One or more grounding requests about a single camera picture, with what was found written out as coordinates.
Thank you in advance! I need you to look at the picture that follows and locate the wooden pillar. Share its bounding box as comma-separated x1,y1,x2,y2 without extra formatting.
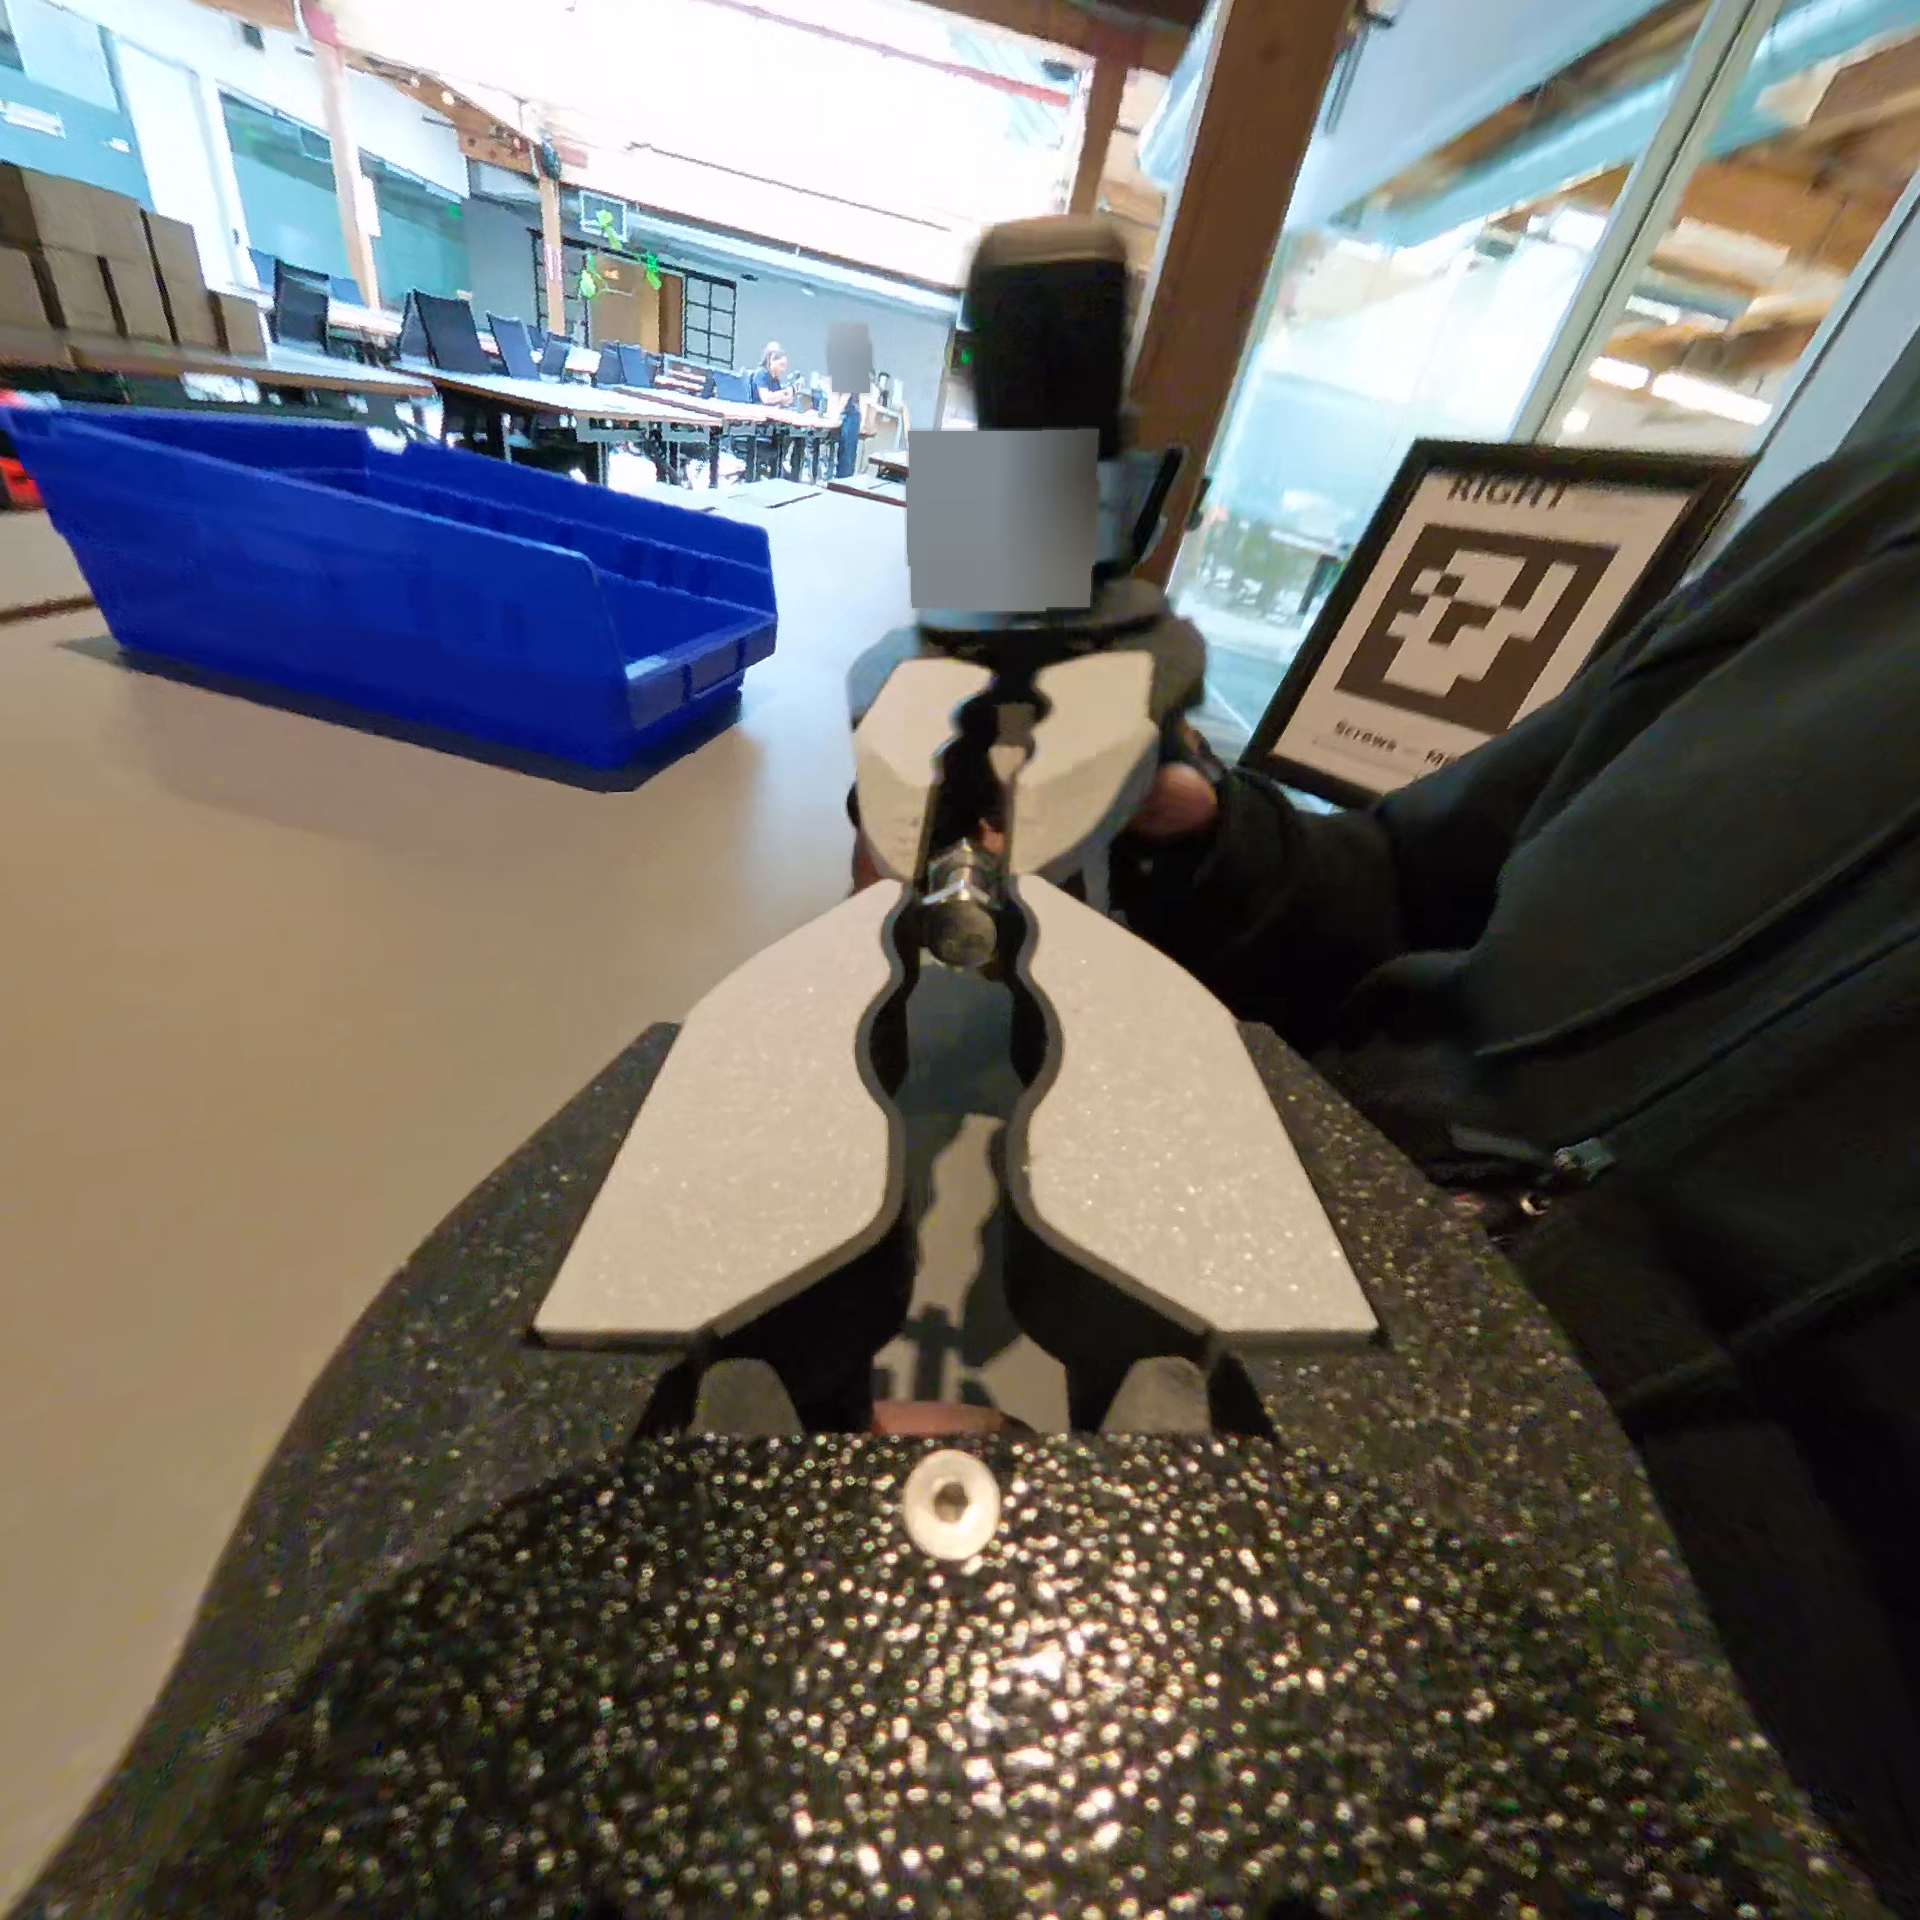
1122,0,1370,593

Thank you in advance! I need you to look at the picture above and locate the black framed marker sign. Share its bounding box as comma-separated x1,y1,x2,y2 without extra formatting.
1237,438,1761,816

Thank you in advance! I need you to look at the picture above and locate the person's right hand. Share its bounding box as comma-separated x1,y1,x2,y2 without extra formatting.
1117,750,1230,872

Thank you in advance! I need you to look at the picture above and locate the steel hex bolt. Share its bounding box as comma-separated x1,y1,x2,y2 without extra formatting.
917,856,1015,978

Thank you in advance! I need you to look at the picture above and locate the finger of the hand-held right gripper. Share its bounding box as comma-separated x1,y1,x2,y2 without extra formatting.
850,652,1011,902
1001,646,1167,889

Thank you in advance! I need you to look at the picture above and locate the blue plastic bin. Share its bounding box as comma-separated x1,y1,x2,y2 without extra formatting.
0,405,783,787

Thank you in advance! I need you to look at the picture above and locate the stack of cardboard boxes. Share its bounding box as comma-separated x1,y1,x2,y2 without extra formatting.
0,161,273,367

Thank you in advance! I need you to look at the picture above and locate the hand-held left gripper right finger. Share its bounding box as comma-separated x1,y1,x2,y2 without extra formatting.
1007,891,1383,1345

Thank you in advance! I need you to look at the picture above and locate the person's right forearm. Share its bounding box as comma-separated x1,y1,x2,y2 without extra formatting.
1127,765,1418,1043

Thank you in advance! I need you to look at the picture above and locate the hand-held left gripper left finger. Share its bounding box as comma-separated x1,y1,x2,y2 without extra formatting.
535,880,913,1343

